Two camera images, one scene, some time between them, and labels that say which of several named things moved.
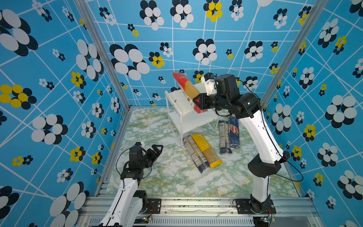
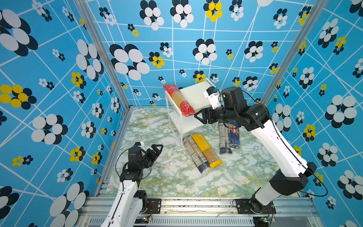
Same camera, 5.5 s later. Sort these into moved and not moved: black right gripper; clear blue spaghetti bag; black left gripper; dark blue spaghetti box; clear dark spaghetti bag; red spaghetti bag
Moved: black right gripper; red spaghetti bag
Not moved: clear blue spaghetti bag; black left gripper; clear dark spaghetti bag; dark blue spaghetti box
